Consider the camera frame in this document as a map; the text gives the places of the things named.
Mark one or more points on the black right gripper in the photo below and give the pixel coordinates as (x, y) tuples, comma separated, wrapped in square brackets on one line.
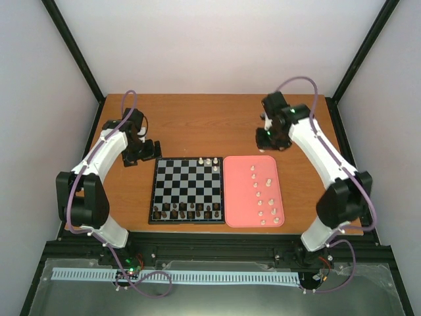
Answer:
[(262, 144)]

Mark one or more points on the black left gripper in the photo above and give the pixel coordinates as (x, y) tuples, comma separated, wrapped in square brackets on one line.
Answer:
[(150, 154)]

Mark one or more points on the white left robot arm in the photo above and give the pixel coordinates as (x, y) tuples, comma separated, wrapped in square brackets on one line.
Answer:
[(82, 201)]

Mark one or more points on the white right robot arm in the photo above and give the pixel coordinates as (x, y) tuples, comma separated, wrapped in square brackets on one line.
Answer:
[(347, 191)]

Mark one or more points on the black and white chessboard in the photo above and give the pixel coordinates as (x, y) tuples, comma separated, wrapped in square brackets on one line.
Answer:
[(183, 179)]

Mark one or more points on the pink plastic tray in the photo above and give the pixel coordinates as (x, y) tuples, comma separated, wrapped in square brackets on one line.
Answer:
[(240, 200)]

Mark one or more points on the black aluminium frame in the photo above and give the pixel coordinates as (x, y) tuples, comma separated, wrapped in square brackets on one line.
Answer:
[(215, 246)]

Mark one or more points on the light blue cable duct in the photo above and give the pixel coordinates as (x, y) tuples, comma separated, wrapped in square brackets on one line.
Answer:
[(179, 277)]

